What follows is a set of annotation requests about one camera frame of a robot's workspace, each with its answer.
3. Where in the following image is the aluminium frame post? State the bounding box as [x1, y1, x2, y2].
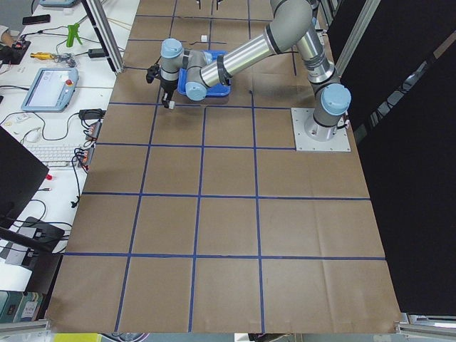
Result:
[81, 0, 124, 75]

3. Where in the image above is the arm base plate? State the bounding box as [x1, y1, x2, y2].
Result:
[291, 108, 351, 152]

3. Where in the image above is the black monitor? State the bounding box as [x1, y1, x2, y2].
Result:
[1, 129, 64, 253]

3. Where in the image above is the white keyboard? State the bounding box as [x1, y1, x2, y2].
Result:
[25, 144, 88, 168]

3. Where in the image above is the black usb hub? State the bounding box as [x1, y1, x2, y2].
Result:
[84, 121, 102, 141]

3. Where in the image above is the green handled reach grabber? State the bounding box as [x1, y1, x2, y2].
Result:
[66, 23, 83, 48]

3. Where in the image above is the yellow tool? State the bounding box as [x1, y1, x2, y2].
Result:
[30, 52, 56, 61]

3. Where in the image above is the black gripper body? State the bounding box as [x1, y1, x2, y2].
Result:
[160, 79, 177, 97]

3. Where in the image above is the black power adapter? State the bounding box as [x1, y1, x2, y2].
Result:
[87, 48, 106, 58]

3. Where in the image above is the teach pendant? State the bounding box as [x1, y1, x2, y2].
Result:
[21, 68, 79, 112]

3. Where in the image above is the black phone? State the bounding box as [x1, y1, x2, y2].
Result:
[22, 14, 51, 26]

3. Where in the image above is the blue plastic tray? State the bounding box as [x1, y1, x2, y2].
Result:
[177, 50, 232, 98]

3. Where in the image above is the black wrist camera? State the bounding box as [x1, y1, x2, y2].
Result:
[145, 63, 160, 84]

